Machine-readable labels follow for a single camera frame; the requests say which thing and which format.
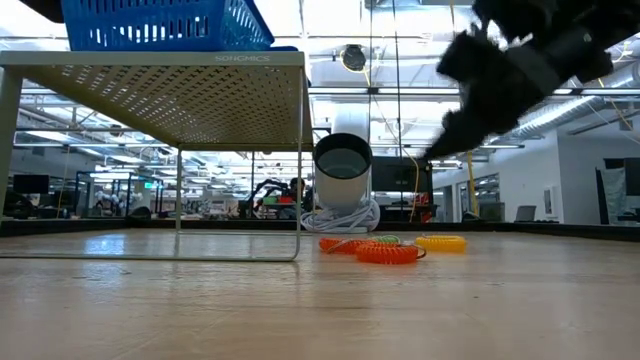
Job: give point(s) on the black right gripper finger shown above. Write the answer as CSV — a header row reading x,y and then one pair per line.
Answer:
x,y
452,132

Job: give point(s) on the green perforated metal shelf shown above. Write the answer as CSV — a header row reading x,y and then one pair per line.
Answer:
x,y
150,58

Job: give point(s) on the blue plastic basket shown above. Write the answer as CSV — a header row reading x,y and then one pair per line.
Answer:
x,y
285,48
165,42

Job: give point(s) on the black background robot arm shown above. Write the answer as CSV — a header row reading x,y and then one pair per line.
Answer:
x,y
260,187

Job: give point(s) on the black monitor screen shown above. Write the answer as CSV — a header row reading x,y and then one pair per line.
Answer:
x,y
400,175

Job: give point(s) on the black round ceiling reel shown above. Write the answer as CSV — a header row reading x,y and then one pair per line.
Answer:
x,y
354,57

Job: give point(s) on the black standing panel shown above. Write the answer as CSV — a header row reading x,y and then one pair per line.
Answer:
x,y
632,175

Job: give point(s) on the person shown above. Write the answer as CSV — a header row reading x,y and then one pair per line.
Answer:
x,y
296,186

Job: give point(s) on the small dark monitor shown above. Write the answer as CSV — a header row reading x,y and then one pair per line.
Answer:
x,y
31,183

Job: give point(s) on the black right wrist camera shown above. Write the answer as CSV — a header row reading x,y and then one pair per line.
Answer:
x,y
470,57

